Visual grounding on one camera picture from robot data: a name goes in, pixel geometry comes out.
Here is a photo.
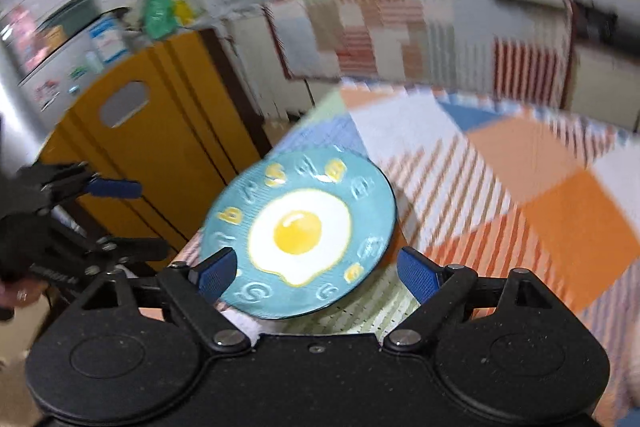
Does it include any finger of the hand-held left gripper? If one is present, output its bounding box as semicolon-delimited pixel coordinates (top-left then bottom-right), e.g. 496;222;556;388
75;172;143;202
82;234;172;265

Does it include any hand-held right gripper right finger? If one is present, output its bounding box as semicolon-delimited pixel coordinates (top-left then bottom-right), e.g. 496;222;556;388
382;246;553;354

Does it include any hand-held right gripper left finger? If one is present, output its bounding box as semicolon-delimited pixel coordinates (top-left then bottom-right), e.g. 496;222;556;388
75;246;253;354

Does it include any blue egg-print plate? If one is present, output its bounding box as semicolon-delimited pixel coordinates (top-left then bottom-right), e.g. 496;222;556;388
200;150;399;321

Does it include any person's left hand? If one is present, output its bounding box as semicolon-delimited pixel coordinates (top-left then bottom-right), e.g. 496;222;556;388
0;279;49;322

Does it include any yellow wooden chair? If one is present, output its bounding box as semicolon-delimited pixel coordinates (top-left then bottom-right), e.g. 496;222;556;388
37;28;273;254

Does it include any silver refrigerator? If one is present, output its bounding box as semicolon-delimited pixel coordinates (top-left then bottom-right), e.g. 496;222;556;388
0;0;132;148

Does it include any blue white box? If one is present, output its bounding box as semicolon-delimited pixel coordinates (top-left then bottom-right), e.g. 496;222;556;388
89;16;129;64

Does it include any green plastic bag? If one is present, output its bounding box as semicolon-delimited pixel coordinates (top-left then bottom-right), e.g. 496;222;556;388
141;0;177;41

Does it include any striped patchwork counter cloth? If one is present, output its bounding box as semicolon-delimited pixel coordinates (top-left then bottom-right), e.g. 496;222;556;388
262;0;576;108

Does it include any cream base cabinet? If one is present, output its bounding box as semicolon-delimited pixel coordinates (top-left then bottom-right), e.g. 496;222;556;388
566;43;640;131

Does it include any black gas stove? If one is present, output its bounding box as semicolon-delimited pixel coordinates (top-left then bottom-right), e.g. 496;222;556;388
571;0;622;44

